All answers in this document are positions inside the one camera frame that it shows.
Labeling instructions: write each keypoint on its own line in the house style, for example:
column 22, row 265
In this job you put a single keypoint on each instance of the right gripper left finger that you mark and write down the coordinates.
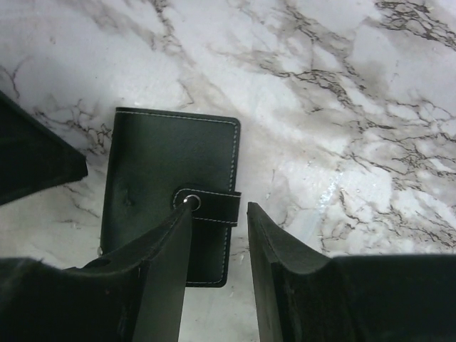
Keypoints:
column 132, row 294

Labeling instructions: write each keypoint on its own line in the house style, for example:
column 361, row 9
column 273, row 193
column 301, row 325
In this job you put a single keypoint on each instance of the black leather card holder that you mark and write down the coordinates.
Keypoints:
column 161, row 159

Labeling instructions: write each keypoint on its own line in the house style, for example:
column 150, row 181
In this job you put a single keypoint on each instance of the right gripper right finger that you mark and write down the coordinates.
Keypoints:
column 302, row 295

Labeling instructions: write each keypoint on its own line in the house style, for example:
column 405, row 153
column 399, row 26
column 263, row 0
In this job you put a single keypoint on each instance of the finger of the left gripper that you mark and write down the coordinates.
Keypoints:
column 33, row 158

